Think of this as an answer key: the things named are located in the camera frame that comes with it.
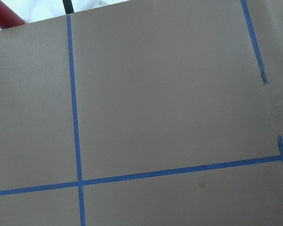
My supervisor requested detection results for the black tripod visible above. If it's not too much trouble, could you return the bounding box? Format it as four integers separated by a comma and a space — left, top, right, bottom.
62, 0, 74, 15

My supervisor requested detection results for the red cylinder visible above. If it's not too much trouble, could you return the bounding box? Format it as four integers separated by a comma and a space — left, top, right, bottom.
0, 0, 25, 29

